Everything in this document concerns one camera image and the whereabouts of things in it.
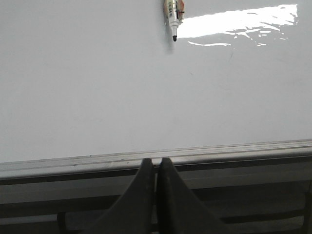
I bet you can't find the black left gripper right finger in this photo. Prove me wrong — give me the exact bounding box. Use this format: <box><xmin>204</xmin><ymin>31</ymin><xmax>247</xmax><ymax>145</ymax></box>
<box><xmin>157</xmin><ymin>158</ymin><xmax>233</xmax><ymax>234</ymax></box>

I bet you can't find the white whiteboard marker black tip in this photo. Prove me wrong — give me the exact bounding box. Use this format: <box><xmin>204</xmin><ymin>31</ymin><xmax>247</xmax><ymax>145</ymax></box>
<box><xmin>163</xmin><ymin>0</ymin><xmax>185</xmax><ymax>42</ymax></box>

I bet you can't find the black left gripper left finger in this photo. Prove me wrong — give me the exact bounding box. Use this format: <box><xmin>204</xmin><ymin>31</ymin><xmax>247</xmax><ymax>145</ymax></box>
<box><xmin>83</xmin><ymin>158</ymin><xmax>155</xmax><ymax>234</ymax></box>

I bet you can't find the white whiteboard with aluminium frame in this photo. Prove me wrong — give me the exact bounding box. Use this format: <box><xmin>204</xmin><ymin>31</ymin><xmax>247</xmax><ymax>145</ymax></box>
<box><xmin>0</xmin><ymin>0</ymin><xmax>312</xmax><ymax>179</ymax></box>

